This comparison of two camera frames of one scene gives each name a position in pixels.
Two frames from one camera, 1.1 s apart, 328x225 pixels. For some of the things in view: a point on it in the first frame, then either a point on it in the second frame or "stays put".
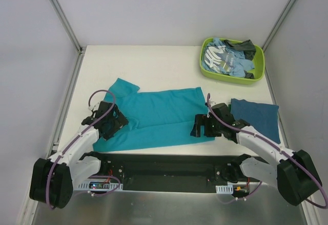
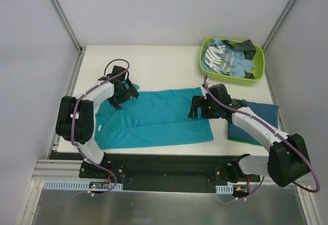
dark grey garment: x=247 y=46 stays put
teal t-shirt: x=156 y=118 stays put
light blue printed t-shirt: x=219 y=57 stays put
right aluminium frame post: x=285 y=13 stays put
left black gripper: x=117 y=122 to x=125 y=95
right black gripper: x=200 y=125 to x=201 y=107
